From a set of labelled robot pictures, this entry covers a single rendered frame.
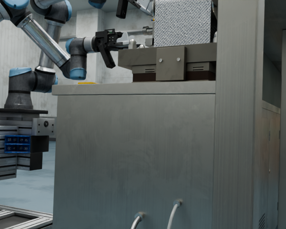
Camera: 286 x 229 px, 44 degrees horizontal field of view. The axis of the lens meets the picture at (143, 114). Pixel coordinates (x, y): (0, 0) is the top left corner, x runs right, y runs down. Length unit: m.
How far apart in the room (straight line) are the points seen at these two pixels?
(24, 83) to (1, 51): 10.28
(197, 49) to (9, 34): 11.57
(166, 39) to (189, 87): 0.39
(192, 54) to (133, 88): 0.22
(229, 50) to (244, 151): 0.15
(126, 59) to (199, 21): 0.33
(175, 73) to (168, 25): 0.34
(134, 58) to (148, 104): 0.20
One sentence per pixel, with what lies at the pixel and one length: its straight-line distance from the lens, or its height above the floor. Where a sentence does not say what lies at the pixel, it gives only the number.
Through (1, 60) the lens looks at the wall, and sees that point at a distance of 12.21.
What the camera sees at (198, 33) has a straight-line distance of 1.40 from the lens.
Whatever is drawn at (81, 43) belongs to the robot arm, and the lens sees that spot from 1.61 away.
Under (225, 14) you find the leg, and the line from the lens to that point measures 0.56.
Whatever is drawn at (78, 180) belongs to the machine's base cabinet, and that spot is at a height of 0.55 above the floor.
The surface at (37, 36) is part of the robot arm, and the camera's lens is 1.73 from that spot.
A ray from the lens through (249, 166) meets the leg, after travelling 0.52.
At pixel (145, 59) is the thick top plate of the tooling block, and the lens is 1.24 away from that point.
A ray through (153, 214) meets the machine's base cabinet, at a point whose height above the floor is 0.47.
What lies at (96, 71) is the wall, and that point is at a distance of 11.87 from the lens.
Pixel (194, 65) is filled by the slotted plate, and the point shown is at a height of 0.96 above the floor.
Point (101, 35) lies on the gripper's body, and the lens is 1.58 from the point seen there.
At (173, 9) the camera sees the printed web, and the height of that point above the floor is 1.22.
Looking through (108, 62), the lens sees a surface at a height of 1.02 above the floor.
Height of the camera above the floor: 0.76
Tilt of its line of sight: 1 degrees up
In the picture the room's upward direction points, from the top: 2 degrees clockwise
